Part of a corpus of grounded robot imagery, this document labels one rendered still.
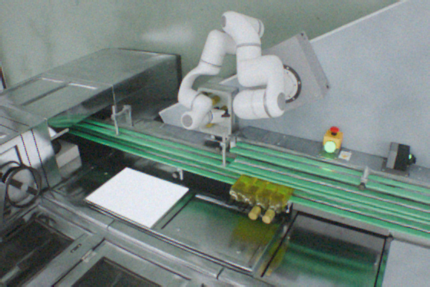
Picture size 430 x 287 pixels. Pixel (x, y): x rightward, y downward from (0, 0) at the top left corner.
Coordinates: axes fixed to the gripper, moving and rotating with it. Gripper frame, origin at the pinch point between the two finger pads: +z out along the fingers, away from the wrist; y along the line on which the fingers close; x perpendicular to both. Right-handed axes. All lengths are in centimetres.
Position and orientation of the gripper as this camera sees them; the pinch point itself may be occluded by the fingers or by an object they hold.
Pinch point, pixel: (221, 111)
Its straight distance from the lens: 168.6
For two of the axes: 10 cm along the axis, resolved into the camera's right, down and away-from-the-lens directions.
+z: 4.8, -2.0, 8.5
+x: 0.8, -9.6, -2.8
